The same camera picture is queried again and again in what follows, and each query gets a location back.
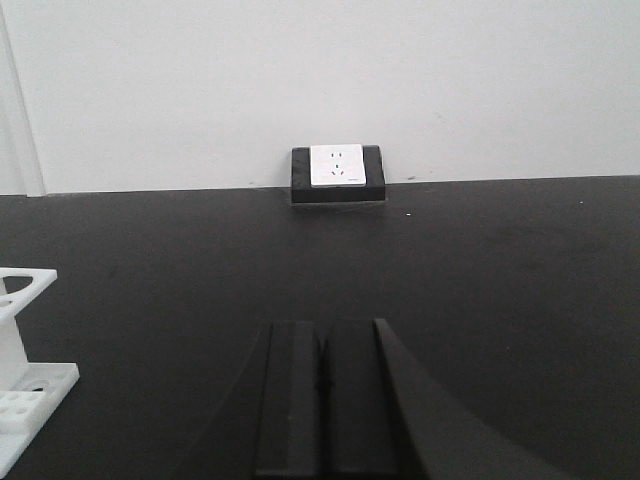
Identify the white test tube rack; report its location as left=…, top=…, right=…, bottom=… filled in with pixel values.
left=1, top=267, right=80, bottom=477

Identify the white wall trim strip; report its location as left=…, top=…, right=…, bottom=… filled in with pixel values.
left=1, top=11, right=46, bottom=197

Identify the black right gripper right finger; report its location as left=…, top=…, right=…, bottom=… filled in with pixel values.
left=325, top=319, right=569, bottom=479

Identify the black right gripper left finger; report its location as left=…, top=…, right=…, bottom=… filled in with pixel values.
left=172, top=322, right=321, bottom=479

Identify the white wall power socket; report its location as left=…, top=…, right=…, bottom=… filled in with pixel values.
left=310, top=144, right=366, bottom=188

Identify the black socket base box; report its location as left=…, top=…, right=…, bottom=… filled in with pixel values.
left=290, top=145, right=386, bottom=204

